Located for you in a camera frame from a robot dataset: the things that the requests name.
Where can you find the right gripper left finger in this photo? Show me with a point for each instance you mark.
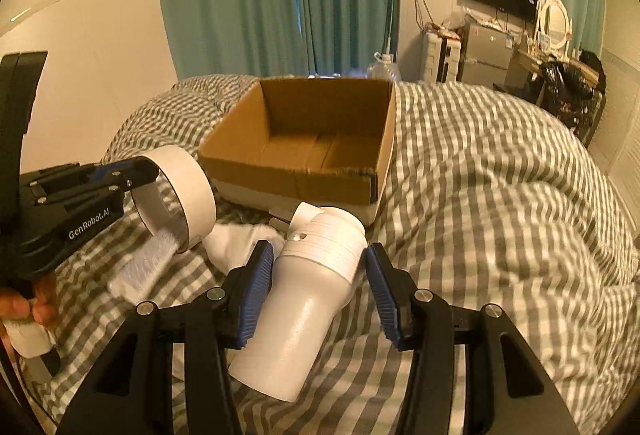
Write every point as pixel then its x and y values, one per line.
pixel 128 389

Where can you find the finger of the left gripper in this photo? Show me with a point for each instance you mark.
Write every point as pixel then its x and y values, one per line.
pixel 120 176

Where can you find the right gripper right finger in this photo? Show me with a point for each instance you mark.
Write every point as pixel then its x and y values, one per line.
pixel 507 390

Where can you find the white tape roll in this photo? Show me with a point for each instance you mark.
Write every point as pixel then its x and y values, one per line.
pixel 191 187

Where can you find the person's left hand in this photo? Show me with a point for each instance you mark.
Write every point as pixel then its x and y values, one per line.
pixel 44 310

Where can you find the white cloth on bed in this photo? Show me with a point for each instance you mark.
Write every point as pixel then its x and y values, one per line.
pixel 229 246

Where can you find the cardboard box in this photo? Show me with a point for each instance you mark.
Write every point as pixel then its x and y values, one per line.
pixel 324 141

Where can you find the grey checkered duvet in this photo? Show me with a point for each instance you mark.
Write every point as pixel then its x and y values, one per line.
pixel 489 199

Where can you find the clear water jug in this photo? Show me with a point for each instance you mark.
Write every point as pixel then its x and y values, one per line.
pixel 384 67

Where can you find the black bag on desk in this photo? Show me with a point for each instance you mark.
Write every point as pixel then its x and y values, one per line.
pixel 579 109

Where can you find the wooden vanity desk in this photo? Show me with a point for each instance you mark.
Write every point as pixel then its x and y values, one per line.
pixel 528 76

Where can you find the white suitcase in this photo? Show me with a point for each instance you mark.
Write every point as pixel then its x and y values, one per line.
pixel 441 51

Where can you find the grey mini fridge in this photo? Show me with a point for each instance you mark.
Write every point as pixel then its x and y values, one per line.
pixel 485 55

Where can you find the white round vanity mirror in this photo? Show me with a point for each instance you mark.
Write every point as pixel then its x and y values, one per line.
pixel 553 28

